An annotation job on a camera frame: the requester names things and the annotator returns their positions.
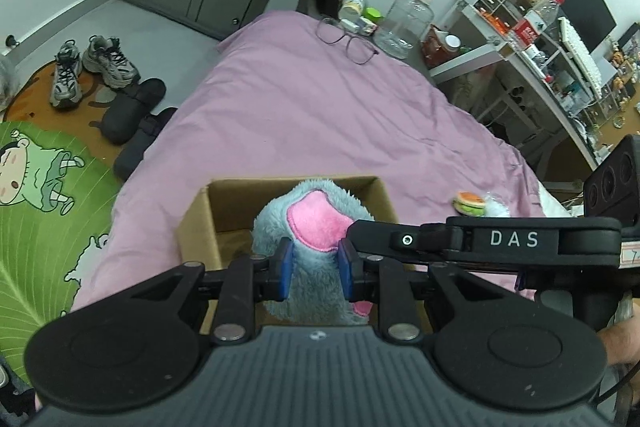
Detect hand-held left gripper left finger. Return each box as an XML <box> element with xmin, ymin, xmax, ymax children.
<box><xmin>116</xmin><ymin>238</ymin><xmax>295</xmax><ymax>344</ymax></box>

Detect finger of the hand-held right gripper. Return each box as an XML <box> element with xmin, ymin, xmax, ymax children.
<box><xmin>345</xmin><ymin>220</ymin><xmax>452</xmax><ymax>266</ymax></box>

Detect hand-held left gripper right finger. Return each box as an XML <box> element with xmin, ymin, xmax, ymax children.
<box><xmin>338</xmin><ymin>239</ymin><xmax>503</xmax><ymax>343</ymax></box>

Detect blue and pink plush toy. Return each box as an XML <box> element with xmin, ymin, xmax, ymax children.
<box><xmin>250</xmin><ymin>179</ymin><xmax>377</xmax><ymax>326</ymax></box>

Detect burger toy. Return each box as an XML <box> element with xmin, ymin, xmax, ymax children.
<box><xmin>452</xmin><ymin>191</ymin><xmax>486</xmax><ymax>217</ymax></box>

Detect cardboard box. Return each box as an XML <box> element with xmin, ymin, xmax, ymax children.
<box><xmin>177</xmin><ymin>176</ymin><xmax>434</xmax><ymax>336</ymax></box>

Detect person's right hand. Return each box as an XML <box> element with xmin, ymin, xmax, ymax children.
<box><xmin>598</xmin><ymin>322</ymin><xmax>640</xmax><ymax>366</ymax></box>

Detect white cloth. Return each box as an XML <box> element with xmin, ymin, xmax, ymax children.
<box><xmin>539</xmin><ymin>181</ymin><xmax>587</xmax><ymax>219</ymax></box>

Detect white desk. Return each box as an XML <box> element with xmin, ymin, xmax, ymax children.
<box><xmin>429</xmin><ymin>4</ymin><xmax>603</xmax><ymax>174</ymax></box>

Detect small figurines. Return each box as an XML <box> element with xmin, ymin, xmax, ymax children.
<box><xmin>607</xmin><ymin>39</ymin><xmax>640</xmax><ymax>94</ymax></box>

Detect white keyboard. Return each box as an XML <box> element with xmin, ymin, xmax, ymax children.
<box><xmin>557</xmin><ymin>17</ymin><xmax>602</xmax><ymax>98</ymax></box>

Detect black slipper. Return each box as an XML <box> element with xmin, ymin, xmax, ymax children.
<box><xmin>113</xmin><ymin>107</ymin><xmax>179</xmax><ymax>182</ymax></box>
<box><xmin>100</xmin><ymin>78</ymin><xmax>167</xmax><ymax>144</ymax></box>

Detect brown jug with white lid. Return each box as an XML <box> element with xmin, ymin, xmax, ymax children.
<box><xmin>421</xmin><ymin>24</ymin><xmax>462</xmax><ymax>69</ymax></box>

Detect eyeglasses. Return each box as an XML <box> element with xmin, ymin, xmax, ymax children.
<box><xmin>315</xmin><ymin>17</ymin><xmax>379</xmax><ymax>66</ymax></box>

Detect small white box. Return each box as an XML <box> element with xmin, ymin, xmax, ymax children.
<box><xmin>340</xmin><ymin>19</ymin><xmax>379</xmax><ymax>37</ymax></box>

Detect large clear plastic jar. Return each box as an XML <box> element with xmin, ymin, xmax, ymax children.
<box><xmin>373</xmin><ymin>0</ymin><xmax>435</xmax><ymax>60</ymax></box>

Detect clear bottle with red cap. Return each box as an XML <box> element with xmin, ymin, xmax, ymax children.
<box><xmin>521</xmin><ymin>0</ymin><xmax>565</xmax><ymax>52</ymax></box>

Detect black monitor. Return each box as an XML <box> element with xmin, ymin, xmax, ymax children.
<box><xmin>558</xmin><ymin>0</ymin><xmax>618</xmax><ymax>56</ymax></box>

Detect jar with yellow label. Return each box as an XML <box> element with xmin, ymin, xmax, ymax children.
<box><xmin>338</xmin><ymin>0</ymin><xmax>367</xmax><ymax>22</ymax></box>

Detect green cartoon rug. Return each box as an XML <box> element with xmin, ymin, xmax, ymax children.
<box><xmin>0</xmin><ymin>122</ymin><xmax>124</xmax><ymax>388</ymax></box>

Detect grey sneaker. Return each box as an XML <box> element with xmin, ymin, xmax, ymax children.
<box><xmin>48</xmin><ymin>39</ymin><xmax>83</xmax><ymax>108</ymax></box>
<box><xmin>82</xmin><ymin>35</ymin><xmax>141</xmax><ymax>89</ymax></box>

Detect orange round rug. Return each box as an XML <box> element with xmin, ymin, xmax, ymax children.
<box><xmin>4</xmin><ymin>59</ymin><xmax>151</xmax><ymax>160</ymax></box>

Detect clear plastic bag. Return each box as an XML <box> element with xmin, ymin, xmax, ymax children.
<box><xmin>0</xmin><ymin>56</ymin><xmax>22</xmax><ymax>108</ymax></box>

